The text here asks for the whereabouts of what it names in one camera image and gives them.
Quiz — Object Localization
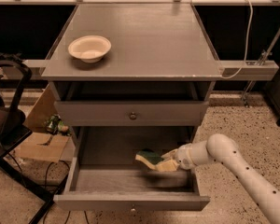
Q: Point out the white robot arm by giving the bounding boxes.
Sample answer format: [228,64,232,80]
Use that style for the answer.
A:
[157,133,280,224]

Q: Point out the green and yellow sponge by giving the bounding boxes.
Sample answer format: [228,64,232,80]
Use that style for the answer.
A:
[135,149,163,170]

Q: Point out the cardboard sheet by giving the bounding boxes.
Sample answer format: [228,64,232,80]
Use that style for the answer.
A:
[16,86,70,162]

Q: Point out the open grey lower drawer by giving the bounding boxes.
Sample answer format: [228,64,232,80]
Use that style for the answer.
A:
[54,126,210,211]

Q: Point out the metal diagonal strut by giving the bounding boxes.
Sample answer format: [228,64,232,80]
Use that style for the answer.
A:
[241,27,280,107]

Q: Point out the black chair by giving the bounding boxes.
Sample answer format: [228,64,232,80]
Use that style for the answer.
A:
[0,53,53,224]

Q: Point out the grey wooden drawer cabinet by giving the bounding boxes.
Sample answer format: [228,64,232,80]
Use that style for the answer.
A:
[41,2,223,142]

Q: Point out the green crumpled bag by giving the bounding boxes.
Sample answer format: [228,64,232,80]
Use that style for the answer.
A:
[45,115,69,135]

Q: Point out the white cable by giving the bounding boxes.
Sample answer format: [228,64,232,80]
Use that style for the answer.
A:
[220,0,254,80]

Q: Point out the white paper bowl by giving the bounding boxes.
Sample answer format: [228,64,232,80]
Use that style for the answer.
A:
[68,35,111,63]

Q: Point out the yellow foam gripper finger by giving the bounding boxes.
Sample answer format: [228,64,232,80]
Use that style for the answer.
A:
[156,160,179,172]
[161,149,177,159]

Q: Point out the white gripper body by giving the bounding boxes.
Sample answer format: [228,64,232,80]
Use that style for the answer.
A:
[174,141,212,170]

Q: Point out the black floor cables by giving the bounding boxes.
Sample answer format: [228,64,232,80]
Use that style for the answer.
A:
[41,160,91,224]

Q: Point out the grey upper drawer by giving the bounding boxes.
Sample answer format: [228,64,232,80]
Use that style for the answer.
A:
[54,101,208,126]

